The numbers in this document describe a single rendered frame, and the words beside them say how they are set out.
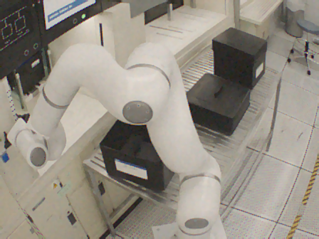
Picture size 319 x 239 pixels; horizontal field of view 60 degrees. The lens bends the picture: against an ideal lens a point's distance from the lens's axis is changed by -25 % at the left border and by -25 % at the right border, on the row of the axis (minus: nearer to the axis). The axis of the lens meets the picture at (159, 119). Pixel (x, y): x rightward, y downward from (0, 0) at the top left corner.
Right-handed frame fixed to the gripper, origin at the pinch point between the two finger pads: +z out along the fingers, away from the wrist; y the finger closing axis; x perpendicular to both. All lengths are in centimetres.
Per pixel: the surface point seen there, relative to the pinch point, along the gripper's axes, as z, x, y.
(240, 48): -6, -63, 115
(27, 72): 62, -12, 28
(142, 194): -18, -59, 19
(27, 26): -2.3, 25.5, 28.2
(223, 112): -18, -67, 73
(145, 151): -2, -61, 37
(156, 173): -23, -52, 28
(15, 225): 5, -34, -38
